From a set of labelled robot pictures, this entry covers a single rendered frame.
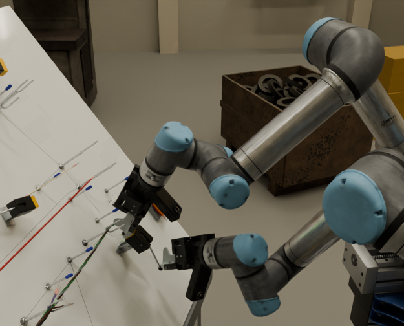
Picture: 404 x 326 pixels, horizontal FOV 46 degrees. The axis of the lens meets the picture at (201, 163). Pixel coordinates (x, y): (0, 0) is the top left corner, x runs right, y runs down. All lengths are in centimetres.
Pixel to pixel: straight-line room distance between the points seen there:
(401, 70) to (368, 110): 353
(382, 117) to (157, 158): 57
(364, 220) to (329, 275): 222
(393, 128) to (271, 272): 48
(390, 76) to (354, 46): 368
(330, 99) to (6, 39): 91
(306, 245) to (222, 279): 181
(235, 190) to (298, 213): 259
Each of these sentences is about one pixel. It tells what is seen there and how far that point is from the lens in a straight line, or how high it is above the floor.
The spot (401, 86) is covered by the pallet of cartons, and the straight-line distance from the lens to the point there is 481.
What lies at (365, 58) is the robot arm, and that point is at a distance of 102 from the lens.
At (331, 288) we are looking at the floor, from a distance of 293.
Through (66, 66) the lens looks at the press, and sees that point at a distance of 476.
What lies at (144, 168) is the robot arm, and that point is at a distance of 110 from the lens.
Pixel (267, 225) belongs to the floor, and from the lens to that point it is 336.
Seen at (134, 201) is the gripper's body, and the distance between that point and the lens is 116.
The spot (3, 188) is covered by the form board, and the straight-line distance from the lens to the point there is 117.
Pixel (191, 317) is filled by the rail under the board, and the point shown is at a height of 86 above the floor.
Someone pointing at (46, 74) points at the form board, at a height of 150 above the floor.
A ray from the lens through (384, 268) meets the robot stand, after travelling 134.
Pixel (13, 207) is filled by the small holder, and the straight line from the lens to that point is 108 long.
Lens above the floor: 191
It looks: 27 degrees down
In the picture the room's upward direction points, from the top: straight up
